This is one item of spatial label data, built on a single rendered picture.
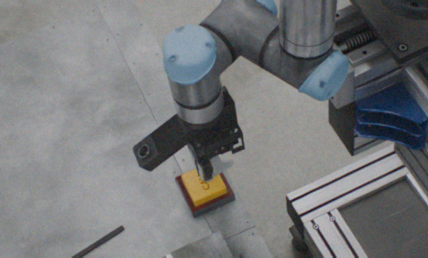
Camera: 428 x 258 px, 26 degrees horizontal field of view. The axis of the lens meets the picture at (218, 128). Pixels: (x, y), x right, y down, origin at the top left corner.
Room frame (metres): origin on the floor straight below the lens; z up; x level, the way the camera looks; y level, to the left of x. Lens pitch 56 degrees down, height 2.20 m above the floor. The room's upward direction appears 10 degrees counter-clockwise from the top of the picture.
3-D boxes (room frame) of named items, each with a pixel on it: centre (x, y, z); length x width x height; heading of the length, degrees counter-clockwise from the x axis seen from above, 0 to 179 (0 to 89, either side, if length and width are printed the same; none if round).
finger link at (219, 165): (0.80, 0.01, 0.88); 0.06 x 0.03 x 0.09; 106
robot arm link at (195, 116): (0.82, 0.02, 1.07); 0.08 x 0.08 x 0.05
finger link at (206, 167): (0.79, 0.03, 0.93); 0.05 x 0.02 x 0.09; 16
